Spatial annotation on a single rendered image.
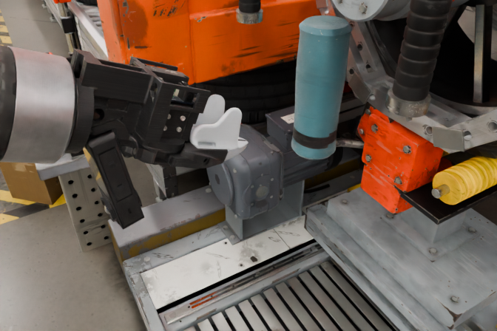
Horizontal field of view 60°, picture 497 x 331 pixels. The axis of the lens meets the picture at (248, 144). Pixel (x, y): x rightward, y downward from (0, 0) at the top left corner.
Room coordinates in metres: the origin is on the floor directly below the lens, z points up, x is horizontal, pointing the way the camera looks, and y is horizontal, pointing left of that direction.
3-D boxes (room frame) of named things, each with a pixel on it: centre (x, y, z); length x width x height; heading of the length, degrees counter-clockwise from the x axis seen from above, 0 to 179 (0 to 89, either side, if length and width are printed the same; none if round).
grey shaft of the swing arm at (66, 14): (1.96, 0.84, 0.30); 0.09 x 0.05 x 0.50; 30
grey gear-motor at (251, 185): (0.92, -0.11, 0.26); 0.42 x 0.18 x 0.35; 120
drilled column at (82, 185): (0.94, 0.47, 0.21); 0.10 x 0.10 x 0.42; 30
